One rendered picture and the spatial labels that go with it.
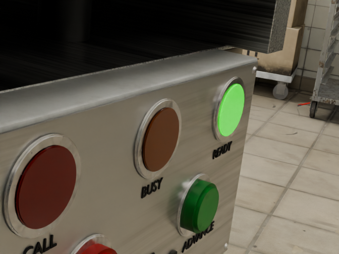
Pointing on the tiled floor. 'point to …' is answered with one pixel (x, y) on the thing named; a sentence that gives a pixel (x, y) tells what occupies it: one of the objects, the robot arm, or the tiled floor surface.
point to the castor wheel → (313, 109)
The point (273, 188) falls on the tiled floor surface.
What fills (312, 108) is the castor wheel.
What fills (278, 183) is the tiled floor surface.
